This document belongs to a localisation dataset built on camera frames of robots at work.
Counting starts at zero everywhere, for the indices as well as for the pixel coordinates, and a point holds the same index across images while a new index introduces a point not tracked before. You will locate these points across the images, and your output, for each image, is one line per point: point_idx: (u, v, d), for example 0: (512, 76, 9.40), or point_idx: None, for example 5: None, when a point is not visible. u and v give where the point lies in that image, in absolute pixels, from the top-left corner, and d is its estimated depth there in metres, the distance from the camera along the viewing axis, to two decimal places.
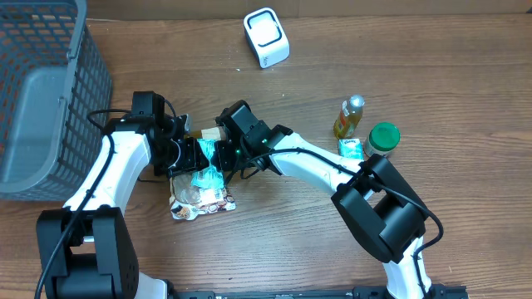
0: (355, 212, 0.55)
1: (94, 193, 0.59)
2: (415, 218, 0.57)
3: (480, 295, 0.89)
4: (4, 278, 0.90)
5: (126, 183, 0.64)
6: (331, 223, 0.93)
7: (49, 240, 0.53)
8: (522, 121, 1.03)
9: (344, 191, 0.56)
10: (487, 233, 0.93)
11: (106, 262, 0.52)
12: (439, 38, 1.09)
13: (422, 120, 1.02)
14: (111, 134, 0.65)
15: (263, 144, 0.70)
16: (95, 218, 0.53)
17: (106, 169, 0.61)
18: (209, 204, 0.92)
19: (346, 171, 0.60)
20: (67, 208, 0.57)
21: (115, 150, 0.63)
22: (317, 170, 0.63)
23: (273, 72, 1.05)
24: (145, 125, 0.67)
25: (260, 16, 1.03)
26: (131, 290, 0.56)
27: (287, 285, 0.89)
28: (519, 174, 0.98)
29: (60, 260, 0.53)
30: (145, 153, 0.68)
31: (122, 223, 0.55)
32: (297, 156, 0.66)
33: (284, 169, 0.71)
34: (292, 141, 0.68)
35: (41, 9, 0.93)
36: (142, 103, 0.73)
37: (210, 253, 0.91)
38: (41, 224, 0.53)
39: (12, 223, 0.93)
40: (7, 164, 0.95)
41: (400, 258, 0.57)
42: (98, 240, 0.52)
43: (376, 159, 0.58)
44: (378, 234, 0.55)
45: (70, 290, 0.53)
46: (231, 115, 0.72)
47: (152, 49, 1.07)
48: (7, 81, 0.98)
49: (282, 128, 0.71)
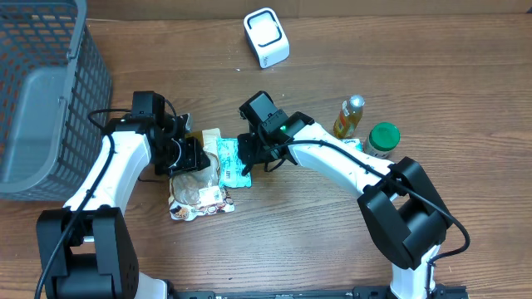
0: (381, 216, 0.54)
1: (94, 193, 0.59)
2: (437, 226, 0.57)
3: (480, 295, 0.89)
4: (4, 278, 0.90)
5: (126, 183, 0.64)
6: (331, 222, 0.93)
7: (48, 240, 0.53)
8: (522, 121, 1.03)
9: (371, 193, 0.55)
10: (487, 233, 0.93)
11: (107, 263, 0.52)
12: (438, 38, 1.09)
13: (422, 120, 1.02)
14: (111, 134, 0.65)
15: (281, 131, 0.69)
16: (95, 218, 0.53)
17: (106, 169, 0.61)
18: (208, 205, 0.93)
19: (374, 173, 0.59)
20: (67, 208, 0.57)
21: (115, 150, 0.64)
22: (343, 168, 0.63)
23: (273, 72, 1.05)
24: (146, 125, 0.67)
25: (260, 15, 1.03)
26: (131, 290, 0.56)
27: (287, 284, 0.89)
28: (518, 174, 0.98)
29: (61, 260, 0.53)
30: (145, 153, 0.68)
31: (123, 223, 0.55)
32: (318, 149, 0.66)
33: (301, 160, 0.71)
34: (314, 132, 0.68)
35: (41, 9, 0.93)
36: (142, 103, 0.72)
37: (210, 252, 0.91)
38: (41, 224, 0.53)
39: (12, 223, 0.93)
40: (7, 164, 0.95)
41: (417, 265, 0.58)
42: (99, 240, 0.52)
43: (408, 164, 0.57)
44: (401, 241, 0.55)
45: (70, 290, 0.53)
46: (250, 102, 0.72)
47: (152, 50, 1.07)
48: (7, 81, 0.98)
49: (302, 115, 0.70)
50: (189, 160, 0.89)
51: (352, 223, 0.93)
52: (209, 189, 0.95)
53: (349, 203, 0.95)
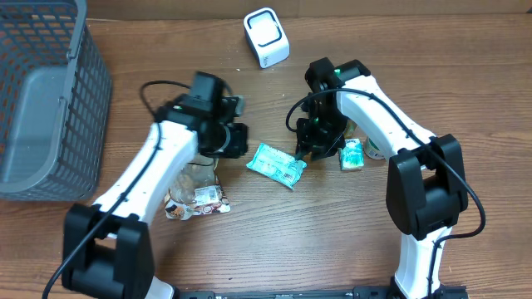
0: (406, 180, 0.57)
1: (127, 196, 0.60)
2: (452, 204, 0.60)
3: (480, 295, 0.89)
4: (4, 278, 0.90)
5: (165, 183, 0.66)
6: (331, 223, 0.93)
7: (72, 234, 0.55)
8: (522, 121, 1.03)
9: (406, 156, 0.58)
10: (487, 233, 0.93)
11: (122, 273, 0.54)
12: (438, 38, 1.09)
13: (422, 120, 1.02)
14: (161, 123, 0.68)
15: (334, 73, 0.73)
16: (122, 227, 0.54)
17: (150, 163, 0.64)
18: (204, 205, 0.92)
19: (414, 139, 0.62)
20: (99, 206, 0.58)
21: (160, 146, 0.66)
22: (385, 125, 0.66)
23: (273, 72, 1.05)
24: (199, 120, 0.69)
25: (260, 16, 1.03)
26: (140, 295, 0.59)
27: (287, 285, 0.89)
28: (519, 174, 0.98)
29: (80, 257, 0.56)
30: (191, 149, 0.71)
31: (147, 237, 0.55)
32: (366, 101, 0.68)
33: (343, 108, 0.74)
34: (366, 84, 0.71)
35: (41, 9, 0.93)
36: (201, 86, 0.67)
37: (210, 253, 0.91)
38: (69, 218, 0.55)
39: (12, 223, 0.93)
40: (7, 164, 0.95)
41: (420, 237, 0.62)
42: (120, 251, 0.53)
43: (449, 140, 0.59)
44: (416, 209, 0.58)
45: (86, 283, 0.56)
46: (315, 63, 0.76)
47: (152, 50, 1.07)
48: (7, 81, 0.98)
49: (359, 66, 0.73)
50: (235, 148, 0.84)
51: (352, 223, 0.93)
52: (204, 189, 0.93)
53: (350, 202, 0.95)
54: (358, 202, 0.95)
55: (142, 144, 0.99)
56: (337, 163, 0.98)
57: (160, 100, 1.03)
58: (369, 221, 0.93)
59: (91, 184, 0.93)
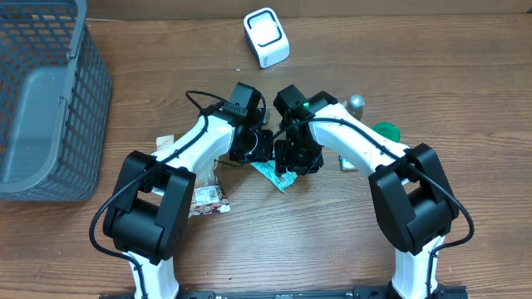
0: (388, 195, 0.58)
1: (179, 154, 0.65)
2: (443, 213, 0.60)
3: (479, 295, 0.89)
4: (4, 278, 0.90)
5: (205, 159, 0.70)
6: (331, 222, 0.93)
7: (127, 174, 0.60)
8: (522, 120, 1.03)
9: (382, 173, 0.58)
10: (487, 233, 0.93)
11: (164, 218, 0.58)
12: (438, 38, 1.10)
13: (422, 120, 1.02)
14: (209, 116, 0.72)
15: (304, 108, 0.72)
16: (174, 174, 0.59)
17: (198, 139, 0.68)
18: (204, 206, 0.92)
19: (388, 154, 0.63)
20: (154, 157, 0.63)
21: (207, 129, 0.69)
22: (358, 146, 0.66)
23: (273, 72, 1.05)
24: (239, 120, 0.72)
25: (260, 16, 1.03)
26: (170, 251, 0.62)
27: (287, 284, 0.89)
28: (519, 174, 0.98)
29: (129, 197, 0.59)
30: (228, 143, 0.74)
31: (193, 189, 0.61)
32: (338, 127, 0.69)
33: (318, 138, 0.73)
34: (336, 111, 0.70)
35: (41, 9, 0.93)
36: (240, 94, 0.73)
37: (210, 253, 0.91)
38: (129, 160, 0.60)
39: (12, 223, 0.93)
40: (7, 164, 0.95)
41: (416, 251, 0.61)
42: (169, 194, 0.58)
43: (424, 149, 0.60)
44: (406, 223, 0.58)
45: (126, 225, 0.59)
46: (281, 91, 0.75)
47: (152, 49, 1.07)
48: (7, 81, 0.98)
49: (327, 95, 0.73)
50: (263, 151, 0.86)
51: (352, 223, 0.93)
52: (204, 189, 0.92)
53: (349, 203, 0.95)
54: (358, 202, 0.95)
55: (142, 144, 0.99)
56: (337, 163, 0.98)
57: (160, 100, 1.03)
58: (369, 221, 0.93)
59: (91, 185, 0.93)
